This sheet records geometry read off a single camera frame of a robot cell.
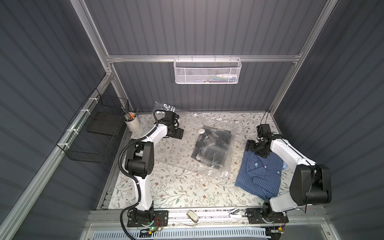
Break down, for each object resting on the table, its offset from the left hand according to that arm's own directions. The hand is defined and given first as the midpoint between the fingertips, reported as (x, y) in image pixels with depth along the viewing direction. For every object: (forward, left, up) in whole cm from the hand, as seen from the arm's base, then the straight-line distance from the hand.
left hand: (178, 133), depth 98 cm
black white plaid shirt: (-8, -22, -5) cm, 24 cm away
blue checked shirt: (-27, -49, -6) cm, 56 cm away
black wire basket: (-16, +39, +20) cm, 47 cm away
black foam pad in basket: (-7, +37, +19) cm, 43 cm away
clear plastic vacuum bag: (-10, +1, -8) cm, 13 cm away
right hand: (-14, -47, +1) cm, 49 cm away
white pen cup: (+8, +33, +3) cm, 34 cm away
